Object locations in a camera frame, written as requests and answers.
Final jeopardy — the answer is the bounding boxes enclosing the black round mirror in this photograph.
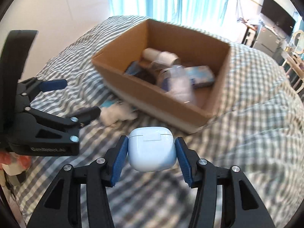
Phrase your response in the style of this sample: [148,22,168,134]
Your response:
[124,61,156,85]

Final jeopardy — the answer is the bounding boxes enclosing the white earbuds case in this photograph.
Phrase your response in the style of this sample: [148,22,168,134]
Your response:
[128,127,177,172]

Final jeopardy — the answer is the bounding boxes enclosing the white cylindrical appliance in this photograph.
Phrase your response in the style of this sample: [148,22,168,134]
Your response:
[142,48,181,67]

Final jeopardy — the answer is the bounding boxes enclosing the clear bottle blue label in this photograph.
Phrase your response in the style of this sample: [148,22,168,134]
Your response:
[157,64,196,105]

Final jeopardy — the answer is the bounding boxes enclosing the white crumpled tissue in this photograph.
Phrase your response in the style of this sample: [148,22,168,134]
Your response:
[99,100,138,127]

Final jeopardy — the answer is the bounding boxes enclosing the brown cardboard box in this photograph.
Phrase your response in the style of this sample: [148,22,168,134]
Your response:
[92,19,231,134]

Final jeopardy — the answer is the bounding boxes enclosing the grey checked bed quilt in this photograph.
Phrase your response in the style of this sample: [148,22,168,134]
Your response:
[13,15,303,227]

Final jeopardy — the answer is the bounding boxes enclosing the blue tissue pack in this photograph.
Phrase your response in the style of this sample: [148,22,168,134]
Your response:
[185,65,215,89]

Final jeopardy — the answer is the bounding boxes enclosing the silver small fridge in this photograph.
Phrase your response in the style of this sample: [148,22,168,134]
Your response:
[252,26,279,57]

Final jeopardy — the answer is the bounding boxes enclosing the white suitcase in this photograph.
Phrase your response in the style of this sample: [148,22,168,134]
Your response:
[242,26,256,47]

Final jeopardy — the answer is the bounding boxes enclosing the oval vanity mirror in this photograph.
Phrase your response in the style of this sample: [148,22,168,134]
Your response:
[293,30,304,55]

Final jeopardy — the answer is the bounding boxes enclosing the teal window curtains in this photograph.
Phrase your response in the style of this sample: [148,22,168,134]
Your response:
[109,0,228,30]

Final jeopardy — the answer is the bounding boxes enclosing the black wall television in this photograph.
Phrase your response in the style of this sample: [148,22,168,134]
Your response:
[261,0,296,36]

